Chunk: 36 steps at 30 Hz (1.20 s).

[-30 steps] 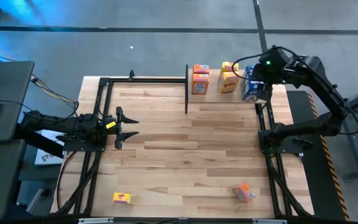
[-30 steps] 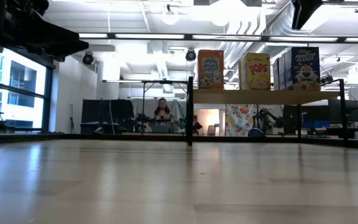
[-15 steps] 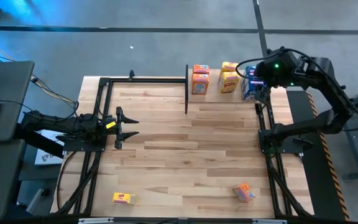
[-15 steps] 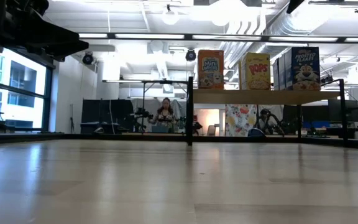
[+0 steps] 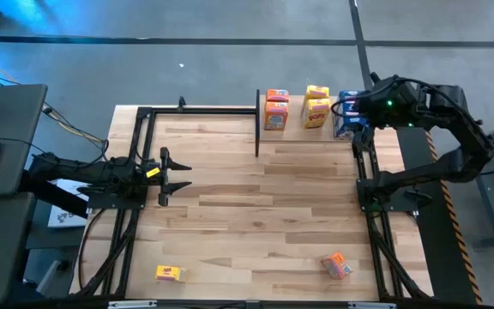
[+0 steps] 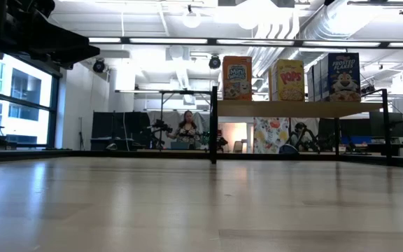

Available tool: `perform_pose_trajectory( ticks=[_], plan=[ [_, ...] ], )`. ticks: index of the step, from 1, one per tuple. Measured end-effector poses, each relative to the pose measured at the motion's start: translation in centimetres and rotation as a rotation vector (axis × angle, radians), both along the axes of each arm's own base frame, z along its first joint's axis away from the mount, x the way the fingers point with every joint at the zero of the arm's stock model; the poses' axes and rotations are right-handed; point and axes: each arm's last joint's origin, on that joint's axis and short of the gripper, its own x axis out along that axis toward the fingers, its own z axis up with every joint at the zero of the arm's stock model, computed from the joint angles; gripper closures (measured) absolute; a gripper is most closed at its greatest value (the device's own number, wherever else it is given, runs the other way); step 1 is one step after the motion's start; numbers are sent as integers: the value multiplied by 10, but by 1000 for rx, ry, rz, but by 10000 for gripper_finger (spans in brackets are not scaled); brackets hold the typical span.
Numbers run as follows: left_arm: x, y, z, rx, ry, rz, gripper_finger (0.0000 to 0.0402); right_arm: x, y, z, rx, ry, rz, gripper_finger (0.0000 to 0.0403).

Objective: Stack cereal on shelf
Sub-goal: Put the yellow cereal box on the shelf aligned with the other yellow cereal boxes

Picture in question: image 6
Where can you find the person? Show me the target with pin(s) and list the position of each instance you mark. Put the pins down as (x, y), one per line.
(187, 133)

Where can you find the black ceiling track light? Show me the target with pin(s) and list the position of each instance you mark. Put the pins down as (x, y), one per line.
(367, 90)

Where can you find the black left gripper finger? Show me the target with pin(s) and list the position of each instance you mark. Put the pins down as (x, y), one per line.
(66, 63)
(75, 50)

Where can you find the wooden shelf with black frame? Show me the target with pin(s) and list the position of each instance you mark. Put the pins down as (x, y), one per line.
(292, 109)

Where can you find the overhead light bar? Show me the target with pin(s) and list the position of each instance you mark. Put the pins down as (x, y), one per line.
(170, 40)

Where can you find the large glass window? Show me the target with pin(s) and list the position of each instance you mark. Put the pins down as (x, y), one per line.
(23, 98)

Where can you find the white globe pendant lamp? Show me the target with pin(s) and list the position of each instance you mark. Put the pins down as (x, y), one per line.
(191, 20)
(247, 21)

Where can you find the orange Mini Wheats cereal box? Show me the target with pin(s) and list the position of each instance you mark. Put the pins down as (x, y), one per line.
(237, 78)

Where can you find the white floral hanging cloth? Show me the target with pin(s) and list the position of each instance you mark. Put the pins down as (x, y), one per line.
(270, 134)

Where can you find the plain white hanging cloth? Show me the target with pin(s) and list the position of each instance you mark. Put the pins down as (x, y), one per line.
(313, 124)

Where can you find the dark dome-shaped object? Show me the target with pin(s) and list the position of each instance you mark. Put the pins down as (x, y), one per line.
(288, 150)

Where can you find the black dome ceiling camera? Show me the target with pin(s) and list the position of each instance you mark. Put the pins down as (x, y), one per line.
(99, 66)
(215, 62)

